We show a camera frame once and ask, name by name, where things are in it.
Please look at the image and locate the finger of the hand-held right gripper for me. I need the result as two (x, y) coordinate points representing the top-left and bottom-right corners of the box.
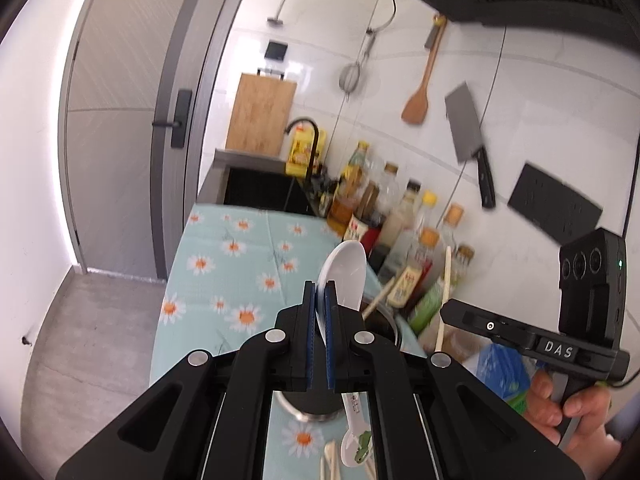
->
(440, 298), (539, 356)

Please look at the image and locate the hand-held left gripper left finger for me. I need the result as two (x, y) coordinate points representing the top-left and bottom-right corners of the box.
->
(55, 281), (322, 480)

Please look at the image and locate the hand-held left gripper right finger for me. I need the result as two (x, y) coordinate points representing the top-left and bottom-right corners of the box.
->
(324, 283), (586, 480)

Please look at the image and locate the dark steel utensil holder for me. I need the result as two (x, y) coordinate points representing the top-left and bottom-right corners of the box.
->
(276, 304), (402, 422)

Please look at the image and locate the white ceramic spoon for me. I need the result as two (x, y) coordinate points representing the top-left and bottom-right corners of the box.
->
(318, 240), (369, 356)

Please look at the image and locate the person's right hand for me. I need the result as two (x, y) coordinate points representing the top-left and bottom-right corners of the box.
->
(522, 369), (623, 480)

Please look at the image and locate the green label bottle gold cap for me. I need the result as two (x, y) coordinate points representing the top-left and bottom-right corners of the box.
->
(408, 244), (476, 337)

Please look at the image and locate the blue white salt bag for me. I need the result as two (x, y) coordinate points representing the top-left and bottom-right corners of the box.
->
(472, 344), (539, 414)

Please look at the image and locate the orange cap vinegar bottle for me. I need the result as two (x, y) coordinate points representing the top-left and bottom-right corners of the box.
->
(385, 227), (441, 310)

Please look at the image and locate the daisy print tablecloth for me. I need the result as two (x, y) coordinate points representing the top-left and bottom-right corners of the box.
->
(149, 202), (428, 480)

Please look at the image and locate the soy sauce bottle red label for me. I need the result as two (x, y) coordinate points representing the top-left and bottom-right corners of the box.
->
(345, 161), (403, 259)

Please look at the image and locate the white spoon frog print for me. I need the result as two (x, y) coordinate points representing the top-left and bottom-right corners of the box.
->
(340, 392), (374, 467)

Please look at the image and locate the black cap bottle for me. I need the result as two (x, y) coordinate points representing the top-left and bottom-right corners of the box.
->
(380, 179), (424, 261)

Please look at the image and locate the glass jar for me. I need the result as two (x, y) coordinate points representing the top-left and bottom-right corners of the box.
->
(315, 174), (346, 218)

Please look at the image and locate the oil bottle yellow cap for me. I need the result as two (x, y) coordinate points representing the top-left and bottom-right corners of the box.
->
(327, 140), (371, 239)

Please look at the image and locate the dark kitchen sink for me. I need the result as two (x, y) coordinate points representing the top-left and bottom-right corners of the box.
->
(212, 148), (321, 219)

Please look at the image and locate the yellow oil jug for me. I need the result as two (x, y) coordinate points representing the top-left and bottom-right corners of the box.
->
(285, 127), (327, 177)

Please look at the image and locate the black faucet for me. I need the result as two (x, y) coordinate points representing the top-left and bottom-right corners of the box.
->
(283, 117), (322, 182)

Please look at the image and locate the wooden spatula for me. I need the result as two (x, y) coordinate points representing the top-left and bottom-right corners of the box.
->
(401, 14), (447, 126)

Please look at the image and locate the wooden cutting board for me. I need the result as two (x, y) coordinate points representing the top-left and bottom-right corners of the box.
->
(225, 72), (298, 157)

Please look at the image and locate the hanging metal strainer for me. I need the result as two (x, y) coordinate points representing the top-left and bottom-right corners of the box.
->
(339, 27), (377, 95)

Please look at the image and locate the grey door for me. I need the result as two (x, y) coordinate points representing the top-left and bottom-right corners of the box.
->
(59, 0), (251, 281)

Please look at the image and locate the hanging metal turner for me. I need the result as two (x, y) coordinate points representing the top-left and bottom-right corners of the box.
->
(267, 0), (295, 26)

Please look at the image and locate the black wall socket panel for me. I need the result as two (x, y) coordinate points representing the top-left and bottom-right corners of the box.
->
(507, 161), (604, 247)

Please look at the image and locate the cleaver with black handle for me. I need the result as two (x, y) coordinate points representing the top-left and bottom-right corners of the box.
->
(444, 81), (497, 210)

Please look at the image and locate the black door lock handle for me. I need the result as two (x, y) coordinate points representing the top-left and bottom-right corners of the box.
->
(152, 88), (194, 150)

